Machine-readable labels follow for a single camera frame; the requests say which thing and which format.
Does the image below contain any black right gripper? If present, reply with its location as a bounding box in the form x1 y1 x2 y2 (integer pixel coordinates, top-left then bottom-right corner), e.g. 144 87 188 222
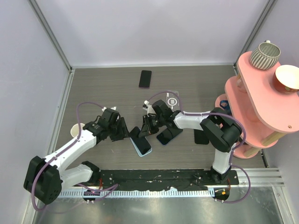
140 114 165 138

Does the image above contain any black phone blue frame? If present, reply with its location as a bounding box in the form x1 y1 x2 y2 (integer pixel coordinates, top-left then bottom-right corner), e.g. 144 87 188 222
157 128 183 146

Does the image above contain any clear magsafe phone case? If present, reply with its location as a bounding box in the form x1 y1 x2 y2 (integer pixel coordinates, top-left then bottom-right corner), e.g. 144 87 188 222
166 91 180 111

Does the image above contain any light blue phone case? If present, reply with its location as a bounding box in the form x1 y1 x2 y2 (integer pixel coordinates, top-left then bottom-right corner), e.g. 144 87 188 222
130 137 152 157

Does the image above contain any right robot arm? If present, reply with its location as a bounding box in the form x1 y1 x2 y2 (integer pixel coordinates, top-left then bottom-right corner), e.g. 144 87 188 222
138 100 242 184

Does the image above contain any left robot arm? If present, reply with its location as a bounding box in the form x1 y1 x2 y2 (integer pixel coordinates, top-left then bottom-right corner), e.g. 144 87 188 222
24 108 129 205

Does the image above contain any phone in magenta case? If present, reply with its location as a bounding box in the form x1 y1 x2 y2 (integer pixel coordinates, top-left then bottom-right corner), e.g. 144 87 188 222
138 70 152 89

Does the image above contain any black phone case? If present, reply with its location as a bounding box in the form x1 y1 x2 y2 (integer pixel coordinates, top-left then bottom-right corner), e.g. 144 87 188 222
194 130 209 145

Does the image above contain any yellow paper cup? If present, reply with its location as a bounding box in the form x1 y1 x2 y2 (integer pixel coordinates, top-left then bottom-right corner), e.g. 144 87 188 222
70 123 85 138

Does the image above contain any blue cup on shelf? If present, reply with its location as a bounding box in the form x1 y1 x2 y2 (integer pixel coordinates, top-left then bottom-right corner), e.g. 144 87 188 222
220 100 232 115

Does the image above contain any pink three-tier shelf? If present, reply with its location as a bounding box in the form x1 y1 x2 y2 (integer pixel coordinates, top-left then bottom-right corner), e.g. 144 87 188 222
214 52 299 159

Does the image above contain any grey striped ceramic mug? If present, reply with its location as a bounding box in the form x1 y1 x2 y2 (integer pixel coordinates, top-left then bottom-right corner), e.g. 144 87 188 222
249 40 281 70

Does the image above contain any red paper bowl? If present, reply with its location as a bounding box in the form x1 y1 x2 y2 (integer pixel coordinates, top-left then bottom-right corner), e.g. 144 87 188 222
272 65 299 94

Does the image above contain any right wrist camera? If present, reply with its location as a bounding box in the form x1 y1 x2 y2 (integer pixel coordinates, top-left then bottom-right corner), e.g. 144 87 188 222
142 100 156 114

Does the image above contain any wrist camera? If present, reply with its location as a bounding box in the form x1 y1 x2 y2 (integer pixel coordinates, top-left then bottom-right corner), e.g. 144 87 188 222
142 100 156 114
101 106 117 112

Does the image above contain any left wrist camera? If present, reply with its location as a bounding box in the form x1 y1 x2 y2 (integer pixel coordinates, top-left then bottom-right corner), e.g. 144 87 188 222
101 106 117 112

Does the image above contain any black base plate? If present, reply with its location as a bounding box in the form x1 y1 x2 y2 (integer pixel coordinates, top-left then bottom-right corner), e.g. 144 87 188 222
96 169 239 191

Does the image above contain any slotted aluminium cable rail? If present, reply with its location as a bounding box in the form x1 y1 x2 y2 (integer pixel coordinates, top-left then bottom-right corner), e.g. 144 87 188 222
58 188 214 198

